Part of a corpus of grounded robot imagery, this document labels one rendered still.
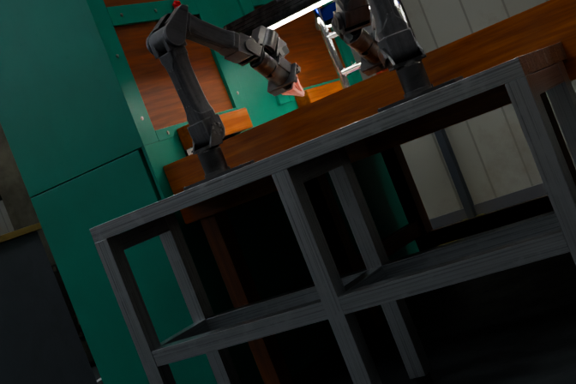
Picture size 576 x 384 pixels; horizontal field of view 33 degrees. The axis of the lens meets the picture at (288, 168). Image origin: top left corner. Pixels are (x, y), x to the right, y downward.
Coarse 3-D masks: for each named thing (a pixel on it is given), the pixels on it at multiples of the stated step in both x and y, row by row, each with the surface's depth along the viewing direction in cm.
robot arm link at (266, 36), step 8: (256, 32) 273; (264, 32) 273; (272, 32) 274; (248, 40) 265; (256, 40) 271; (264, 40) 272; (272, 40) 273; (248, 48) 264; (256, 48) 266; (272, 48) 272; (256, 56) 267; (240, 64) 272
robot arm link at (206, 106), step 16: (160, 32) 248; (160, 48) 250; (176, 48) 248; (176, 64) 248; (176, 80) 250; (192, 80) 250; (192, 96) 249; (192, 112) 250; (208, 112) 250; (192, 128) 251; (208, 128) 249; (224, 128) 252; (208, 144) 252
